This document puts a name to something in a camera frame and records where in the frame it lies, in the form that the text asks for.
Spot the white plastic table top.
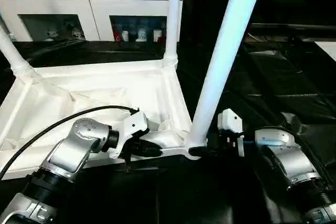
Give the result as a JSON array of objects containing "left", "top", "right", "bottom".
[{"left": 0, "top": 59, "right": 203, "bottom": 180}]

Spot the white plastic table leg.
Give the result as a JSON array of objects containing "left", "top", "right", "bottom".
[
  {"left": 0, "top": 25, "right": 36, "bottom": 78},
  {"left": 184, "top": 0, "right": 268, "bottom": 149},
  {"left": 163, "top": 0, "right": 183, "bottom": 68}
]

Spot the black work surface mat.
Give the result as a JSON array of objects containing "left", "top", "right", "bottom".
[{"left": 0, "top": 38, "right": 336, "bottom": 224}]

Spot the white flat side panel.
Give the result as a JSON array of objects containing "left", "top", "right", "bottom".
[{"left": 318, "top": 41, "right": 336, "bottom": 61}]

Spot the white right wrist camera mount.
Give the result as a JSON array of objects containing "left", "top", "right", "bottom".
[{"left": 217, "top": 109, "right": 245, "bottom": 157}]

